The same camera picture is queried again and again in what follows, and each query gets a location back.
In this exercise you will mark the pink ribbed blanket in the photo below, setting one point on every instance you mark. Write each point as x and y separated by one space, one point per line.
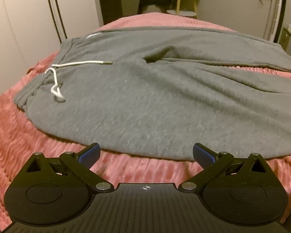
19 138

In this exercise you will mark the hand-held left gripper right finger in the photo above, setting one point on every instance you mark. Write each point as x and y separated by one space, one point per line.
200 152

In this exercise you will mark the white panel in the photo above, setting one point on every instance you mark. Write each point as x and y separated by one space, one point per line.
274 14

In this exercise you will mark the white wardrobe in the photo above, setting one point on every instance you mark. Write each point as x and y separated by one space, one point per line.
26 24

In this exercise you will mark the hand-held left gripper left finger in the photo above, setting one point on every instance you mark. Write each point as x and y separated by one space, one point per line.
91 153

